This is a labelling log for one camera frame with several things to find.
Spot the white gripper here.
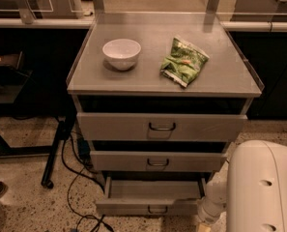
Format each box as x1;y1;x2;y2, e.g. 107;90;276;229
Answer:
196;195;226;232

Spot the grey drawer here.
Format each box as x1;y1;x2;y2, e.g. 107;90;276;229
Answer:
91;151;226;172
96;178;205;216
77;112;246;142

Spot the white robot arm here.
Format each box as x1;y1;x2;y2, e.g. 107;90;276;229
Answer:
196;140;287;232

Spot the grey drawer cabinet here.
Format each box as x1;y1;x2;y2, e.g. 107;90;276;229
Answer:
66;11;265;182

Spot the green snack bag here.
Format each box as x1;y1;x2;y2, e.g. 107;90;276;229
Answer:
160;36;210;88

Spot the white ceramic bowl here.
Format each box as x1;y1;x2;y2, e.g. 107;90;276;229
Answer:
102;39;141;71

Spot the black floor cable left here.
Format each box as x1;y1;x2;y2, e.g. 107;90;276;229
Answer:
61;130;115;232

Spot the black table frame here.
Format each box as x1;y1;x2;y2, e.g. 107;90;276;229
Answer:
0;51;76;189

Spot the white horizontal rail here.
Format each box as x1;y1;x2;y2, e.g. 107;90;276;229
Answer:
0;18;287;33

